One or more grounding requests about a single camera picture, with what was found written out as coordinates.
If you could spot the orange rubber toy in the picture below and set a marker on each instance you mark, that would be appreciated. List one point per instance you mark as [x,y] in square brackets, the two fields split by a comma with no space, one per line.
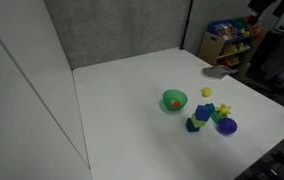
[175,104]

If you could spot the green plastic bowl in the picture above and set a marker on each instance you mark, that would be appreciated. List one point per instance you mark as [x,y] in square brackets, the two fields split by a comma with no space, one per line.
[170,95]

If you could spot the teal rubber toy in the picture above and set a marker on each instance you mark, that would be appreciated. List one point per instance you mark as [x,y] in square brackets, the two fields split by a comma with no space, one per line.
[211,107]

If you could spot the yellow spiky rubber toy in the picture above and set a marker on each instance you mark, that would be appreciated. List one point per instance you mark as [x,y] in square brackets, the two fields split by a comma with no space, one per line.
[223,109]

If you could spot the toy shelf with bins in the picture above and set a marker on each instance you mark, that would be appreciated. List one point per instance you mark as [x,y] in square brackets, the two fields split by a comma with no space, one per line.
[228,40]

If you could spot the dark teal block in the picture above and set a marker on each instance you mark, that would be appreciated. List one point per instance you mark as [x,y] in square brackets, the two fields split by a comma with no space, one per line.
[191,127]

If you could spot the lime green block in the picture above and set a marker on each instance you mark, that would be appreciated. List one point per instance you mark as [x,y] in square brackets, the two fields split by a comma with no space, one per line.
[197,122]

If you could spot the blue block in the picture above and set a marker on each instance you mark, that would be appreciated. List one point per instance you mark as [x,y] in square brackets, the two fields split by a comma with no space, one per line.
[202,112]

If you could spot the gray metal mounting plate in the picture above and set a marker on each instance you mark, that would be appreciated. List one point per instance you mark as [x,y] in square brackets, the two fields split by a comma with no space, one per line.
[215,72]

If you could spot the black stand pole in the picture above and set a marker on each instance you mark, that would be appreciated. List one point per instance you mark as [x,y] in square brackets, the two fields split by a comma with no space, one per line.
[186,25]

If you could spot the purple spiky ball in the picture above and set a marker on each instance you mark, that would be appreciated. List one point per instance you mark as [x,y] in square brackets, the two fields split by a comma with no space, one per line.
[227,126]

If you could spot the gray office chair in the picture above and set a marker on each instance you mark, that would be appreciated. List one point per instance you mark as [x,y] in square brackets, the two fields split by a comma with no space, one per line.
[283,56]

